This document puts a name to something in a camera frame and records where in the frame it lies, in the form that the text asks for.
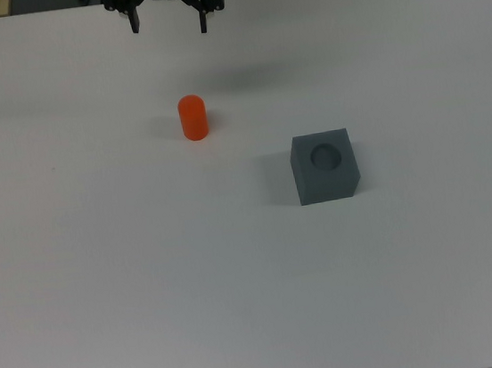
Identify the orange cylinder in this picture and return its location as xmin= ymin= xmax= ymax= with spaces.
xmin=175 ymin=92 xmax=212 ymax=144

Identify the grey block with round hole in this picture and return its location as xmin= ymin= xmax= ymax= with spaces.
xmin=286 ymin=126 xmax=366 ymax=209

